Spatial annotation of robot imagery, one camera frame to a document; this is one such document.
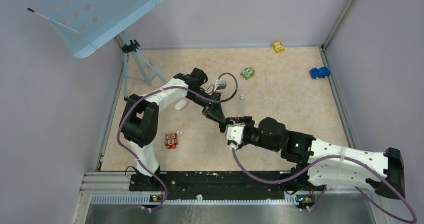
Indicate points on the light blue tripod stand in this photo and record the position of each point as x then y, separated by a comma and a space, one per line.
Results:
136, 66

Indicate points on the red owl toy block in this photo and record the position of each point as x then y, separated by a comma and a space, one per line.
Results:
171, 141

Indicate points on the light blue perforated board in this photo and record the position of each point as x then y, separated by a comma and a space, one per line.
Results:
87, 25

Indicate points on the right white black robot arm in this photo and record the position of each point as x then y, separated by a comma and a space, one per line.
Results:
321, 163

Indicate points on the blue toy car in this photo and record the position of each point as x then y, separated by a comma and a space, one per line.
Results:
320, 73

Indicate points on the white earbud charging case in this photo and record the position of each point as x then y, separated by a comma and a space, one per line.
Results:
180, 105

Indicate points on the green owl toy block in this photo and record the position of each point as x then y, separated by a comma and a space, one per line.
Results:
248, 73

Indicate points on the black earbud charging case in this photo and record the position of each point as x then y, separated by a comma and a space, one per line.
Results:
223, 126

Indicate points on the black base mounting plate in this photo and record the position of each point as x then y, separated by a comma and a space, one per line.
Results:
217, 186

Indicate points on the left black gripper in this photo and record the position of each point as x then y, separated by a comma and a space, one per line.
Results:
215, 112

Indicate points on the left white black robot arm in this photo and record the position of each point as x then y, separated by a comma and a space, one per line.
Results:
140, 120

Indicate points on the aluminium frame rail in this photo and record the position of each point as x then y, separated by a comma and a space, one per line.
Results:
105, 198

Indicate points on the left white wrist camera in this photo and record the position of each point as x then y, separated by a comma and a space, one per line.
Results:
220, 85

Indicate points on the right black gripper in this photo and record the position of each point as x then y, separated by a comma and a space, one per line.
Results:
247, 121

